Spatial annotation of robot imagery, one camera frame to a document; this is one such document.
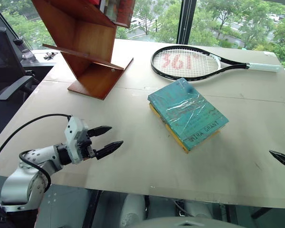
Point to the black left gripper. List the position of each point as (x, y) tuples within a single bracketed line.
[(85, 146)]

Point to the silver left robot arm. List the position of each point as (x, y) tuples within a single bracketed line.
[(19, 185)]

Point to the teal plastic-wrapped book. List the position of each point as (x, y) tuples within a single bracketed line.
[(187, 111)]

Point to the brown wooden zigzag bookshelf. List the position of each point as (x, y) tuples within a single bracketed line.
[(92, 42)]

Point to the red patterned book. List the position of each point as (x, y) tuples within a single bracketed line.
[(126, 12)]

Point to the grey green book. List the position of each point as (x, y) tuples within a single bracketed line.
[(111, 9)]

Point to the plain red book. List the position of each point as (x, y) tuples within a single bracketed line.
[(95, 2)]

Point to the black table leg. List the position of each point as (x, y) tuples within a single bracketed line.
[(91, 209), (261, 212)]

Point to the white rounded robot leg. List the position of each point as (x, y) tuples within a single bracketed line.
[(133, 211), (199, 210)]

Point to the black white tennis racket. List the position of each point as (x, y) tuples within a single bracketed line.
[(235, 63)]

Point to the black side desk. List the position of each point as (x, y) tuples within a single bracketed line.
[(38, 65)]

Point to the small dark clutter pile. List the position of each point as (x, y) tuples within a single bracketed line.
[(50, 55)]

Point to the grey rounded robot torso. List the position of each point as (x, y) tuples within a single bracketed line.
[(190, 224)]

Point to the black office chair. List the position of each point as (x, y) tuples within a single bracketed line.
[(4, 61)]

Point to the black window mullion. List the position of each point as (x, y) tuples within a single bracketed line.
[(186, 21)]

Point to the black diagonal window bar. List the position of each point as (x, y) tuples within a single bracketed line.
[(4, 20)]

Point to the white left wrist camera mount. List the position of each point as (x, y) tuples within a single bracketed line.
[(72, 133)]

